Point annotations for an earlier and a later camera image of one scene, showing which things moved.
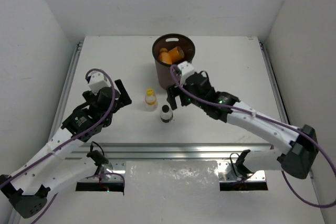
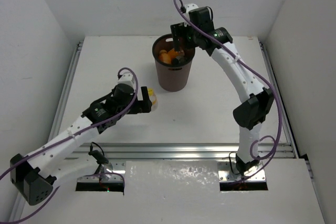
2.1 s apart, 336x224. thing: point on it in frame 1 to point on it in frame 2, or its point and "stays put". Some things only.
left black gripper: x=118 y=98 to x=144 y=99
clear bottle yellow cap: x=150 y=100 stays put
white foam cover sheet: x=171 y=180 stays put
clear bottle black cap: x=166 y=114 to x=180 y=60
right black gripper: x=172 y=92 to x=179 y=30
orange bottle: x=164 y=56 stays put
